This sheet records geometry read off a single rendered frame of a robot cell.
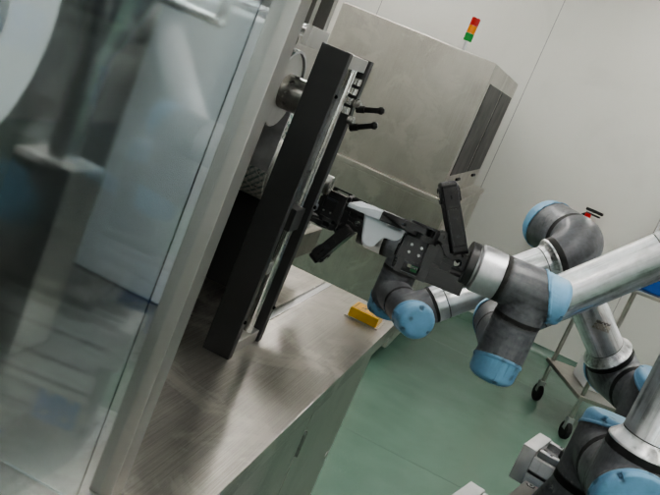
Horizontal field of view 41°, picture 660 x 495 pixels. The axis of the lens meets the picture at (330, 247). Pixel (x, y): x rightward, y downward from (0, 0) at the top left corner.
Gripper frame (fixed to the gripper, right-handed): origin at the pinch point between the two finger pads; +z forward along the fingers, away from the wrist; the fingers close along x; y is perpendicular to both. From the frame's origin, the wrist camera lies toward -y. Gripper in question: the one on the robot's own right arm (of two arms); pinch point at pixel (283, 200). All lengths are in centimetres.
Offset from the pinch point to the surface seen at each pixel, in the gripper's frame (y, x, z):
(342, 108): 26.2, 38.1, -14.7
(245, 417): -19, 66, -26
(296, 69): 28.7, 29.1, -1.6
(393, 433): -109, -183, -32
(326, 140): 20.2, 38.7, -14.4
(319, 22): 39, -79, 33
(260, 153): 11.3, 24.5, 0.5
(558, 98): 58, -444, -26
